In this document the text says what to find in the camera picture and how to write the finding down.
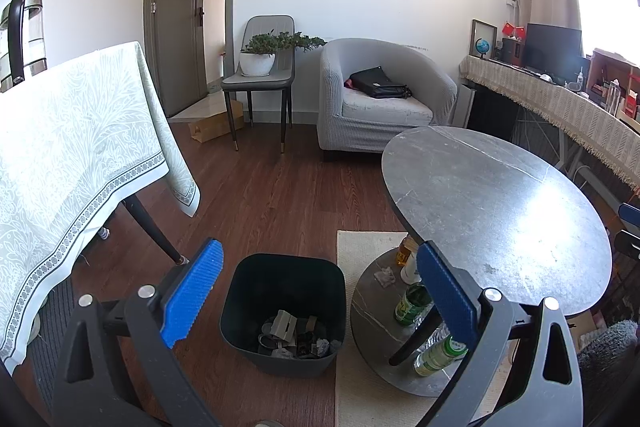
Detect grey armchair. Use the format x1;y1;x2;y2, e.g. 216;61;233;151
316;38;458;162

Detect brown desk organizer box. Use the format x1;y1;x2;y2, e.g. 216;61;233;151
589;48;640;120

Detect black packet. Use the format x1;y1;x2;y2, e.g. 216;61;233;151
295;329;314;359

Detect white cardboard box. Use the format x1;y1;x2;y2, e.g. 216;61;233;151
270;309;300;342

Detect grey door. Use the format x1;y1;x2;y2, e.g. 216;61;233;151
145;0;208;118

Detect flat cardboard box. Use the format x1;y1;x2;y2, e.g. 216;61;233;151
188;99;246;144

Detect beige rug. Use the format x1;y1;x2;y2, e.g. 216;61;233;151
334;229;511;427

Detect framed picture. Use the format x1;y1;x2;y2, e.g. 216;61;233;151
470;19;498;60

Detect yellow liquid bottle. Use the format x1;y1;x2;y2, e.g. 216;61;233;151
397;234;418;268

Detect dark green trash bin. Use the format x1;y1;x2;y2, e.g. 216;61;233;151
219;253;348;379

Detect green glass bottle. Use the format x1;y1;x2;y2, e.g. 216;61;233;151
393;283;435;327

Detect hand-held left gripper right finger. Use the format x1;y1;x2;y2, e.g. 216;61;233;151
416;239;585;427

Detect clear plastic water bottle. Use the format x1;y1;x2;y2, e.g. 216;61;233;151
412;334;469;378

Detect potted green plant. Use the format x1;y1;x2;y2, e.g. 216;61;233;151
239;32;327;78

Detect glass kettle with black handle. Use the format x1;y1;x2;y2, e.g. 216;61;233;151
0;0;48;94

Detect black monitor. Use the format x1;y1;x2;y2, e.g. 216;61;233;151
522;23;583;80

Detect pale green patterned tablecloth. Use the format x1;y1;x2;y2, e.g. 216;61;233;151
0;41;202;375

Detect round grey stone table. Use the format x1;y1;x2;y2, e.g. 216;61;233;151
350;125;627;398

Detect beige fringed desk cloth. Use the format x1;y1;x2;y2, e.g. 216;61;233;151
459;54;640;198

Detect black bag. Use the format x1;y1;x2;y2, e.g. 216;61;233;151
348;66;413;100

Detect white desk frame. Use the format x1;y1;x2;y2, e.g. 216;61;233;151
460;82;601;188

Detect large white paper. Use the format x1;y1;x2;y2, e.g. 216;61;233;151
314;337;343;356

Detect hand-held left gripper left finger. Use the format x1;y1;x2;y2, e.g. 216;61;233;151
51;237;225;427

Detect white plastic bottle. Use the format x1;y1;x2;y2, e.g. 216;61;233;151
400;247;424;284

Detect grey dining chair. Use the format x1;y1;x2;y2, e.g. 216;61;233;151
221;15;297;154

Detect dark brown speaker box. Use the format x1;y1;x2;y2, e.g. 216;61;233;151
501;38;523;64

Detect grey striped doormat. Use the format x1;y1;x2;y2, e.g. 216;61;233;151
30;277;77;408

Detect grey shaggy cushion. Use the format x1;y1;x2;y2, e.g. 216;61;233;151
577;319;640;413

